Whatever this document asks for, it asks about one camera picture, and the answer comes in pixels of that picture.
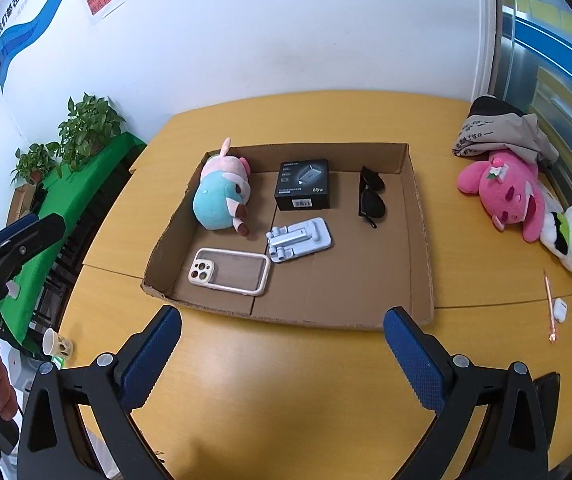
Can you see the white folding phone stand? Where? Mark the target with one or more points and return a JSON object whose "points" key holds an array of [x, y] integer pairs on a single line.
{"points": [[300, 239]]}

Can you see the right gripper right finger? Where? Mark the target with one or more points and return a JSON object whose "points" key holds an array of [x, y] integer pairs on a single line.
{"points": [[515, 434]]}

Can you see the white earbuds case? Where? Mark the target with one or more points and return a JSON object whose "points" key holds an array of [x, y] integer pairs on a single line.
{"points": [[560, 310]]}

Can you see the pink rabbit plush toy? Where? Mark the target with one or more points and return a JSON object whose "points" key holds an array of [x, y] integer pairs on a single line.
{"points": [[509, 190]]}

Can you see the clear phone case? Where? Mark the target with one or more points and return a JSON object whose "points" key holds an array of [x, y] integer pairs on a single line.
{"points": [[226, 270]]}

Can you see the black charger box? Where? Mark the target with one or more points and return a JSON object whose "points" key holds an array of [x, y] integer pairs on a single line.
{"points": [[303, 185]]}

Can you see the beige printed cloth bag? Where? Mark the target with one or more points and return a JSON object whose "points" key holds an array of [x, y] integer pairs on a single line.
{"points": [[493, 124]]}

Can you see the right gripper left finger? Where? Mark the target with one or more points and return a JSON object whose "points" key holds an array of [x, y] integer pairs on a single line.
{"points": [[54, 443]]}

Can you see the pink pen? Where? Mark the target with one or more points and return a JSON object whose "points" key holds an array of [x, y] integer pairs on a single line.
{"points": [[552, 337]]}

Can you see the green potted plant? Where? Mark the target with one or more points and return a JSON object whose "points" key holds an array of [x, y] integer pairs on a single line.
{"points": [[91, 124]]}

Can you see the paper cup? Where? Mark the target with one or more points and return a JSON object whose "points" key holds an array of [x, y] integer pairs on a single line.
{"points": [[56, 346]]}

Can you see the black sunglasses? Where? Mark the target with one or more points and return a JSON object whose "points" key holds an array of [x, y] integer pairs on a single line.
{"points": [[371, 206]]}

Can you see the brown cardboard tray box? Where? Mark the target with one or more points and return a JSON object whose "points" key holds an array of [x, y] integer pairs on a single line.
{"points": [[350, 285]]}

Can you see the green cloth covered bench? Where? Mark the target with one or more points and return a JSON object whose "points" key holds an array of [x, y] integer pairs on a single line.
{"points": [[79, 201]]}

